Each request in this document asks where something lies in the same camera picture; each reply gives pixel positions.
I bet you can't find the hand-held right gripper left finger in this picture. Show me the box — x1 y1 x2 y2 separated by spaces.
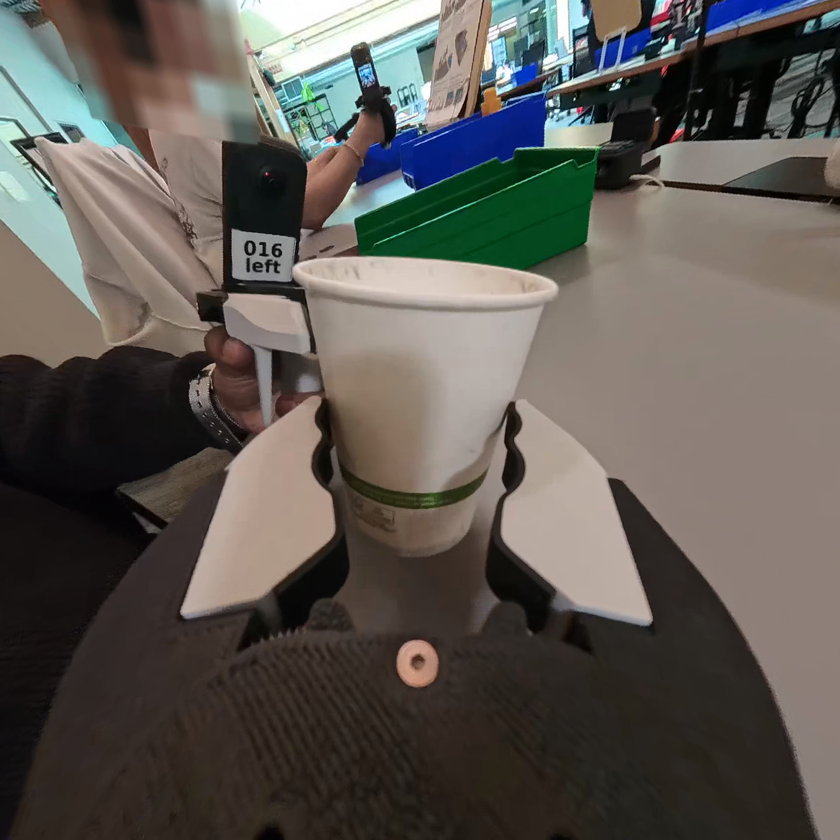
179 395 350 641

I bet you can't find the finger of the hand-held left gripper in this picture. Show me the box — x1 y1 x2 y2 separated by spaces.
222 290 317 429

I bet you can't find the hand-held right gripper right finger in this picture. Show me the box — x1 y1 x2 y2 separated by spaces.
487 399 655 641

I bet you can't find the person's left hand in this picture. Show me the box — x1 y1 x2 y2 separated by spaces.
203 325 326 434

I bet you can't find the silver mesh wristwatch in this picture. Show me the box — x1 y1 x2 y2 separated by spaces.
188 366 249 455

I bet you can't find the blue plastic bin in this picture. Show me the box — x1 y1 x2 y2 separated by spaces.
356 128 421 186
400 92 547 191

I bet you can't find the green plastic bin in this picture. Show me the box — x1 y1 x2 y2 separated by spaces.
354 146 601 271

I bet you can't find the person's dark clothing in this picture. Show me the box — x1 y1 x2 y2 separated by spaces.
0 482 155 828

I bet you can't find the wooden document stand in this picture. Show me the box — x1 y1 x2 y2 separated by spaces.
425 0 493 130

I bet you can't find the black power box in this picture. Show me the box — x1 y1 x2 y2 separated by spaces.
594 138 662 191

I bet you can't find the desk cable flap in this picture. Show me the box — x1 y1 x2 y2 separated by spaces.
722 156 840 203

